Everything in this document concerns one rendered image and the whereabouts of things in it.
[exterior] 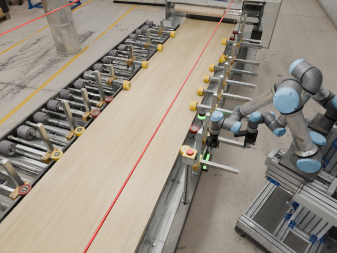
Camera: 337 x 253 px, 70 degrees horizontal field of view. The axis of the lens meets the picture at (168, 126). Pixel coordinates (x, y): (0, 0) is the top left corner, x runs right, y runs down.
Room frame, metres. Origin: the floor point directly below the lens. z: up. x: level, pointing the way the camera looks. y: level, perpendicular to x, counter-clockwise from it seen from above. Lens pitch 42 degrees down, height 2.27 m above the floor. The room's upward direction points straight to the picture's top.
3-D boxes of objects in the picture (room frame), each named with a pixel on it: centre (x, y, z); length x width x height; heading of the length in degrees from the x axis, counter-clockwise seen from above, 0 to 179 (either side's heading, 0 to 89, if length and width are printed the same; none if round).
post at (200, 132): (1.18, -0.21, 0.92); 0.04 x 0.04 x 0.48; 70
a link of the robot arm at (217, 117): (1.18, -0.31, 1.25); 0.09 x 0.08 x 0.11; 60
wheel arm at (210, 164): (1.18, -0.32, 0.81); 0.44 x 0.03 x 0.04; 70
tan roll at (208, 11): (4.05, -0.68, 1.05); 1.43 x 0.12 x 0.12; 70
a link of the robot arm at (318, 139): (1.01, -0.87, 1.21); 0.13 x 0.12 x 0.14; 150
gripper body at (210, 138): (1.18, -0.31, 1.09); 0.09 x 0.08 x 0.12; 0
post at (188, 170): (0.93, -0.12, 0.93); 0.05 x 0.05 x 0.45; 70
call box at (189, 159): (0.93, -0.12, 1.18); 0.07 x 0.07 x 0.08; 70
